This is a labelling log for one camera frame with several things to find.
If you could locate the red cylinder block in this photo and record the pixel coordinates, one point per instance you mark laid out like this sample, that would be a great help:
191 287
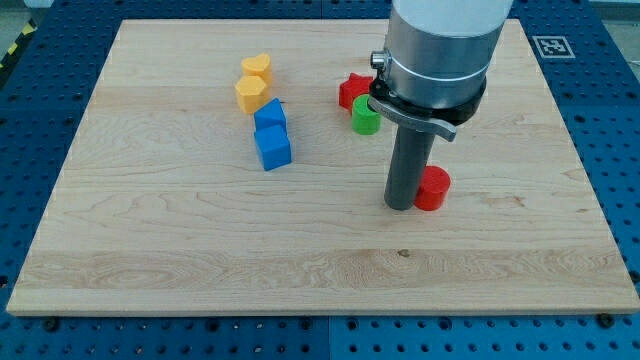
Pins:
433 188

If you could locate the wooden board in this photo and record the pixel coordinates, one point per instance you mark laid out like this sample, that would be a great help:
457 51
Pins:
163 208

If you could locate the white fiducial marker tag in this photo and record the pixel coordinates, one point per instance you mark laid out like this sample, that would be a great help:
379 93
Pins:
553 47

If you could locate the lower blue cube block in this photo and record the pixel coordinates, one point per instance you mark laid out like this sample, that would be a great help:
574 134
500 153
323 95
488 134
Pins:
273 147

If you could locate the yellow pentagon block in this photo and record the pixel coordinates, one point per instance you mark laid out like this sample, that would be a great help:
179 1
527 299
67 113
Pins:
252 93

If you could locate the upper blue block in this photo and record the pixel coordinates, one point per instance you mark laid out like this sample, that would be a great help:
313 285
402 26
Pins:
269 115

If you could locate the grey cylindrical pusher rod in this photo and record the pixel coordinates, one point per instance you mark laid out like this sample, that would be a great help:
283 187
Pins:
410 156

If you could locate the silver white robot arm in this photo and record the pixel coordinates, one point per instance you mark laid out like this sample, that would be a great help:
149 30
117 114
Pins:
431 74

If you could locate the red star block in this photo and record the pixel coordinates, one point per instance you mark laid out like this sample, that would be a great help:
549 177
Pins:
355 86

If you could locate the yellow heart block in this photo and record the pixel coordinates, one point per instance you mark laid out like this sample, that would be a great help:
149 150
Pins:
259 65

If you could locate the black clamp with silver lever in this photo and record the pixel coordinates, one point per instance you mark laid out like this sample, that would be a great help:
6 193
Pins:
441 122

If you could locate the green cylinder block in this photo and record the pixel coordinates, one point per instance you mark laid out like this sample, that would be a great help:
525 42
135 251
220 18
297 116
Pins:
364 121

